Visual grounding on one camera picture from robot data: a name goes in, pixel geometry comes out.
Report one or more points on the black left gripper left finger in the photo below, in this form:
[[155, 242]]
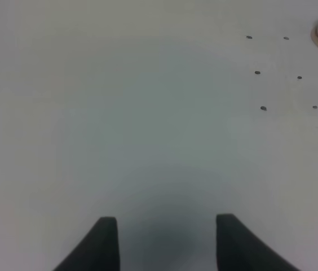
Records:
[[99, 249]]

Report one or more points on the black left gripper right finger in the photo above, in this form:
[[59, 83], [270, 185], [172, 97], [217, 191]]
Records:
[[237, 248]]

